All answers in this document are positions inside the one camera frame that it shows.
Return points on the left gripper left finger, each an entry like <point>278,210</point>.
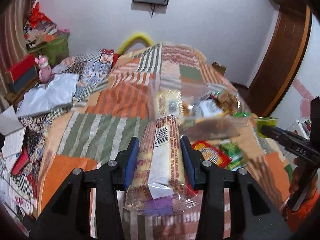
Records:
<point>66,215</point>

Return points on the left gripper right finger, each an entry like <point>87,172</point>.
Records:
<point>253,215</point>

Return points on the green pea snack packet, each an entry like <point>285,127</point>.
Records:
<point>235,154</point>

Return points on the red snack packet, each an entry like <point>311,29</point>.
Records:
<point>212,153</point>

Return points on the long wafer biscuit pack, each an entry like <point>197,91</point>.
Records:
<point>159,186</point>

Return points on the clear bag of crackers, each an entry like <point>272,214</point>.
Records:
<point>221,103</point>

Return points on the person right hand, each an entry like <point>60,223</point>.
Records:
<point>296,176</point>

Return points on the patchwork bed blanket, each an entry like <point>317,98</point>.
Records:
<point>116,111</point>

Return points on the clear plastic storage bin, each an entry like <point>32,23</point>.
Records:
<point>189,125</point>

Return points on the white plastic bag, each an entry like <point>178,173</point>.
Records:
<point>44,98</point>

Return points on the pink toy figurine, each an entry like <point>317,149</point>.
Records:
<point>45,71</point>

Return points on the red flat box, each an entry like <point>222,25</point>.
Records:
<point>20,68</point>

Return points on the green storage box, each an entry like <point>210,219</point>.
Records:
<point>57,50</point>

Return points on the yellow foam headboard arc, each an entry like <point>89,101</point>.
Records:
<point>135,38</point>

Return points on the red plastic bag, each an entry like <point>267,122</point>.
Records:
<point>36,16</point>

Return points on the striped curtain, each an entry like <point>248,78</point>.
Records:
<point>14,14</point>

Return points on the wooden door frame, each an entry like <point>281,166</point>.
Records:
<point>283,56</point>

